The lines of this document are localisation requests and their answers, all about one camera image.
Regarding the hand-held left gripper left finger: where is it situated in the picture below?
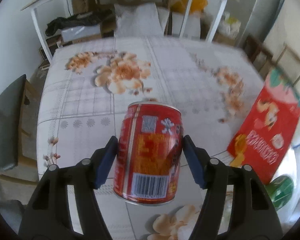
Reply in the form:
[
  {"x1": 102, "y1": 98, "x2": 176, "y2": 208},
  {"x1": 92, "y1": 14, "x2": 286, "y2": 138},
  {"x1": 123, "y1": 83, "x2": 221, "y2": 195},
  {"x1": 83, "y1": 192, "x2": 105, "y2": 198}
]
[{"x1": 18, "y1": 135, "x2": 118, "y2": 240}]

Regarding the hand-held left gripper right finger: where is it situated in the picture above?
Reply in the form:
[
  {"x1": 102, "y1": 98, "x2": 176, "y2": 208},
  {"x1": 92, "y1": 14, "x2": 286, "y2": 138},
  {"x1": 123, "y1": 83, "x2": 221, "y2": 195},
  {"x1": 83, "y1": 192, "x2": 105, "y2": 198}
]
[{"x1": 182, "y1": 134, "x2": 283, "y2": 240}]

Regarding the red can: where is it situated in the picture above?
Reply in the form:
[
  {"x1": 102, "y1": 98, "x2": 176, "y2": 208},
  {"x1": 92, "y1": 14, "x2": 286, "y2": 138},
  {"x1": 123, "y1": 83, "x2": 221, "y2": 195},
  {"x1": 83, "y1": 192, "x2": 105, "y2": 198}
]
[{"x1": 113, "y1": 101, "x2": 182, "y2": 206}]

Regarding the red snack box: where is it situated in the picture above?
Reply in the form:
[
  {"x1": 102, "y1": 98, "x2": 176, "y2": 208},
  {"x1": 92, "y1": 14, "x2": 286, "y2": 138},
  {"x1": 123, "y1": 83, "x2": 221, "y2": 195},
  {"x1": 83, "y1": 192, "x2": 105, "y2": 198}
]
[{"x1": 226, "y1": 67, "x2": 300, "y2": 185}]

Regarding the floral tablecloth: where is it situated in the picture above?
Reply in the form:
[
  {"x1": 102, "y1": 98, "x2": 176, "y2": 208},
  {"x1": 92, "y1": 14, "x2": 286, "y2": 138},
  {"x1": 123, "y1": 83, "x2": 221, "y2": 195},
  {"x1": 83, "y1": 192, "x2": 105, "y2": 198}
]
[{"x1": 36, "y1": 36, "x2": 273, "y2": 240}]

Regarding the dark wooden stool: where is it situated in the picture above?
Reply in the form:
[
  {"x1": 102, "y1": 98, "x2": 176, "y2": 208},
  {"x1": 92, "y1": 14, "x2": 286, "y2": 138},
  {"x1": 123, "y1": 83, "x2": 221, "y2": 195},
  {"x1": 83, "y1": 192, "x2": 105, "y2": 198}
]
[{"x1": 242, "y1": 35, "x2": 274, "y2": 70}]

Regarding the flat white box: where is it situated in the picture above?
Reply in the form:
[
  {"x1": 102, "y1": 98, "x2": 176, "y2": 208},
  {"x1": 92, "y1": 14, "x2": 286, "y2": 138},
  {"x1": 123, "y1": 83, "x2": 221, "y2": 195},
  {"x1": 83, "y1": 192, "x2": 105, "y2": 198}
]
[{"x1": 61, "y1": 26, "x2": 102, "y2": 42}]

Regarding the white foam box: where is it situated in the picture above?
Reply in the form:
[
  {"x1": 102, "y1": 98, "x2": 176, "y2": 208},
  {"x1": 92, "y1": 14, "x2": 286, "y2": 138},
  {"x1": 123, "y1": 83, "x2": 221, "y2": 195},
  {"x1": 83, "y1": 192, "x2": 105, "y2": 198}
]
[{"x1": 169, "y1": 11, "x2": 203, "y2": 39}]

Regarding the light wooden chair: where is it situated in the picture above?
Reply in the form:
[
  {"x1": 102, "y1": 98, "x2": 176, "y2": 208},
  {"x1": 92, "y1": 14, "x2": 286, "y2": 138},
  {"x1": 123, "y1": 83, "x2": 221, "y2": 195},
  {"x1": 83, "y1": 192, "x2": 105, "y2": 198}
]
[{"x1": 272, "y1": 44, "x2": 300, "y2": 85}]

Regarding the printed white sack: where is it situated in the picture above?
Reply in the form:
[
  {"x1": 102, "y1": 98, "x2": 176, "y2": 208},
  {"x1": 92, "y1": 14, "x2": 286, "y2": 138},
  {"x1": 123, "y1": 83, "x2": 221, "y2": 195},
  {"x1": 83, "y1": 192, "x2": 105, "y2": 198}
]
[{"x1": 219, "y1": 12, "x2": 242, "y2": 34}]

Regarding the black bag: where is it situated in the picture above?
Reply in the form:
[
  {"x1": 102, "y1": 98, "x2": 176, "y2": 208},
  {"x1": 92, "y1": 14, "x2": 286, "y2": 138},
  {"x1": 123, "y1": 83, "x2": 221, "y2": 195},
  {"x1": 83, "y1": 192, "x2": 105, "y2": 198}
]
[{"x1": 45, "y1": 15, "x2": 103, "y2": 37}]

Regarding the plain white sack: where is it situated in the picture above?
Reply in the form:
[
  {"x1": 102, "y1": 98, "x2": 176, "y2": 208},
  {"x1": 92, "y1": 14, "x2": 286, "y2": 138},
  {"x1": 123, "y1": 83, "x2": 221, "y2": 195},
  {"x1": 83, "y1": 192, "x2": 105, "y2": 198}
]
[{"x1": 114, "y1": 3, "x2": 164, "y2": 38}]

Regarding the white framed desk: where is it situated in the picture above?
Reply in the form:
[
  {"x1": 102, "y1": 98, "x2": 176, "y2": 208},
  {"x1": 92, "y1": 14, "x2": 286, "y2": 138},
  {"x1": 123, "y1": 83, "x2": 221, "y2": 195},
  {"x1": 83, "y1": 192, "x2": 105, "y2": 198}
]
[{"x1": 20, "y1": 0, "x2": 240, "y2": 60}]

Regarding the orange plastic bag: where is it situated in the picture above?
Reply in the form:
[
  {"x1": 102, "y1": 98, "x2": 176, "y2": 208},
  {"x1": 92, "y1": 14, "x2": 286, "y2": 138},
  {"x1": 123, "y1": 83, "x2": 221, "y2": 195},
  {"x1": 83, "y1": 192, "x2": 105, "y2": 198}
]
[{"x1": 171, "y1": 0, "x2": 208, "y2": 13}]

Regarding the small brown cardboard box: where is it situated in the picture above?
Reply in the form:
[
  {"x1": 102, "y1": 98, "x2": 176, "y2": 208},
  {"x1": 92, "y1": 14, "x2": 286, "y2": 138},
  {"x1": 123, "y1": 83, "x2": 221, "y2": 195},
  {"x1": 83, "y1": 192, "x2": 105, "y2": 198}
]
[{"x1": 72, "y1": 0, "x2": 95, "y2": 14}]

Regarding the grey refrigerator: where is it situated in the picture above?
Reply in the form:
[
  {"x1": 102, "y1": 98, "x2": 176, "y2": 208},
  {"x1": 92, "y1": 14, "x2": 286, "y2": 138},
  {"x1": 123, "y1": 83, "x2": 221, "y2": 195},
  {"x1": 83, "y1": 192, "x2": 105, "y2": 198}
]
[{"x1": 245, "y1": 0, "x2": 290, "y2": 45}]

